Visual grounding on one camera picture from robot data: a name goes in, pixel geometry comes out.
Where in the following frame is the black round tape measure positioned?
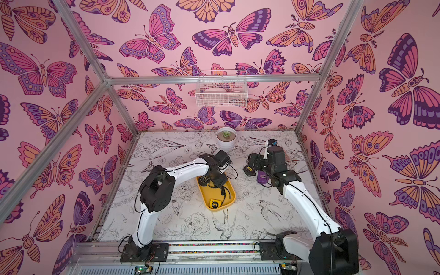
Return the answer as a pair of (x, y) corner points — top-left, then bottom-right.
(198, 175), (210, 186)

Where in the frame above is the purple tape measure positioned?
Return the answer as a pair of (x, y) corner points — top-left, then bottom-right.
(257, 171), (268, 184)

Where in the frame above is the yellow storage tray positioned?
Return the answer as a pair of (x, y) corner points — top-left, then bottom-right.
(196, 176), (237, 212)

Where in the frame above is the small yellow tape measure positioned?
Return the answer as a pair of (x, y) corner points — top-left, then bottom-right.
(208, 199), (222, 209)

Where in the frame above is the black yellow tape measure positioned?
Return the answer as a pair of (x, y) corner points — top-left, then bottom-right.
(243, 165), (256, 176)

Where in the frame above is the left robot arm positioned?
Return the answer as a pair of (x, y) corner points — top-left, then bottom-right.
(132, 150), (231, 249)

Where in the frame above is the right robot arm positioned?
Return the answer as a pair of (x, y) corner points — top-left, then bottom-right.
(243, 139), (360, 275)

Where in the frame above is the white plant pot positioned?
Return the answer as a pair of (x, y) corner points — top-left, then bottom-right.
(215, 127), (237, 152)

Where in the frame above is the white wire basket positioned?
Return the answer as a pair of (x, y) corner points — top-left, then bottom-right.
(194, 69), (249, 108)

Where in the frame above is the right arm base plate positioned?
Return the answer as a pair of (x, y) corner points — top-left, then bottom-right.
(258, 231), (312, 262)

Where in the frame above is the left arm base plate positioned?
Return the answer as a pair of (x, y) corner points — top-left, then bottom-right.
(120, 243), (169, 263)

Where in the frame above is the aluminium front rail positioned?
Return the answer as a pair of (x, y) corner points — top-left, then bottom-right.
(67, 240), (322, 273)

